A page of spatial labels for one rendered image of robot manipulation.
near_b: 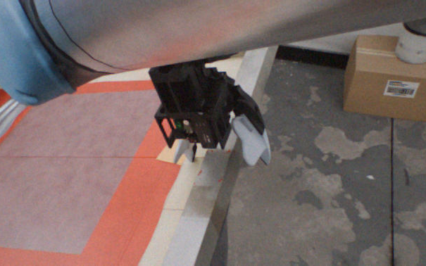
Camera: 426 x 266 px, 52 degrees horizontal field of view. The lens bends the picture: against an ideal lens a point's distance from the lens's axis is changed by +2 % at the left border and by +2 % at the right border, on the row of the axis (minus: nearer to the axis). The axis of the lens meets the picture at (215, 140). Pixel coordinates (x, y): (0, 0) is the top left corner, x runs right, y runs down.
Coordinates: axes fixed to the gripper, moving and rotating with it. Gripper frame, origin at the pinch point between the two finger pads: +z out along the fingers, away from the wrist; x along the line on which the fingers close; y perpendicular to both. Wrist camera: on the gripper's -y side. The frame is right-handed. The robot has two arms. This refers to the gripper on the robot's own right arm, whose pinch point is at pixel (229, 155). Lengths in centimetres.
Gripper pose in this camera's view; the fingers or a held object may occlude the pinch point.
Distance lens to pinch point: 60.4
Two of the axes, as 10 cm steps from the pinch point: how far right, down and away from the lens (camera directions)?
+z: 2.6, 7.1, 6.5
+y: -2.7, 7.0, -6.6
